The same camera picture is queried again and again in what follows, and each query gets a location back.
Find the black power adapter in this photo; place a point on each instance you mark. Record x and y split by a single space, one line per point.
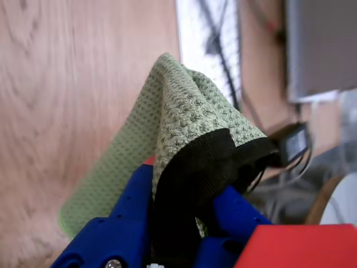
295 143

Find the white keyboard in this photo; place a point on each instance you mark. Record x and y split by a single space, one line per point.
195 42

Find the green waffle cloth black trim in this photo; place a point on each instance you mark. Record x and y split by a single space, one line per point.
178 111

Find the round white table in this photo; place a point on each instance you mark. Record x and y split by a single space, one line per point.
343 201

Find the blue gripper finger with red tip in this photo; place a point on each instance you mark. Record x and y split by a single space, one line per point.
125 223

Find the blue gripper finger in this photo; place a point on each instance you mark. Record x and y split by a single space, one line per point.
234 212

